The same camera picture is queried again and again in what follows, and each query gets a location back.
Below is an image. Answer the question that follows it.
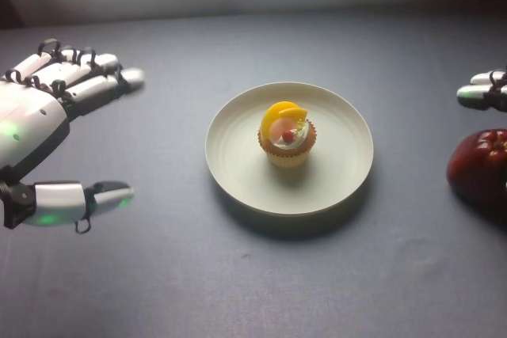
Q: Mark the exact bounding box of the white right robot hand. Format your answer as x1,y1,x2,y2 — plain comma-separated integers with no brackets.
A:
456,65,507,112

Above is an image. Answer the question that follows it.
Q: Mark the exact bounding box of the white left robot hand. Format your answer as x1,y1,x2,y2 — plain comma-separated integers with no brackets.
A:
0,38,146,235

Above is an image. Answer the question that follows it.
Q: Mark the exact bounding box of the red round fruit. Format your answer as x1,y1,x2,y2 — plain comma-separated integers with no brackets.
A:
446,128,507,212

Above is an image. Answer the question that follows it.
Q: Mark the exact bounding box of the toy cupcake with fruit topping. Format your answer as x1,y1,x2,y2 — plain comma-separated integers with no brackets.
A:
257,102,319,168

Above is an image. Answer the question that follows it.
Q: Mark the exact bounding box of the white round plate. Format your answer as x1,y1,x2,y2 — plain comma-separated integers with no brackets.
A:
204,82,375,216

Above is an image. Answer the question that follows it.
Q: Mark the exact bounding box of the grey table cloth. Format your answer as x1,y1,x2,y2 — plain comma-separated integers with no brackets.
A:
0,9,507,338

